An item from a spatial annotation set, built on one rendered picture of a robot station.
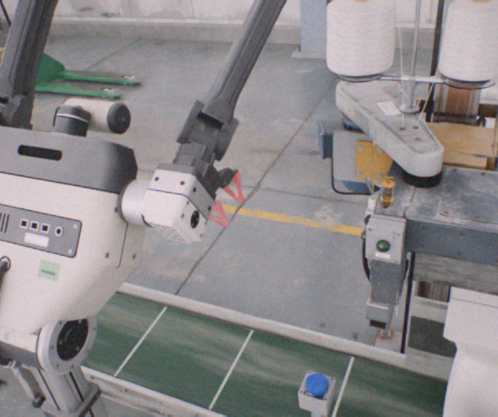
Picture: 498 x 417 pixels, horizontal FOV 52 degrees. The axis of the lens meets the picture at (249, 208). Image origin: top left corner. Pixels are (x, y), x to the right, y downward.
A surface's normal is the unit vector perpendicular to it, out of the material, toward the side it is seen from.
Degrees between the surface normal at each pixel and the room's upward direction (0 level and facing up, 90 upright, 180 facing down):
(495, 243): 90
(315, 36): 90
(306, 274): 0
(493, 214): 0
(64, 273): 50
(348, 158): 90
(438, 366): 90
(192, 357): 0
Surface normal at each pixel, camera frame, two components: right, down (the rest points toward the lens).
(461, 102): -0.40, 0.55
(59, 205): -0.37, -0.11
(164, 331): -0.10, -0.82
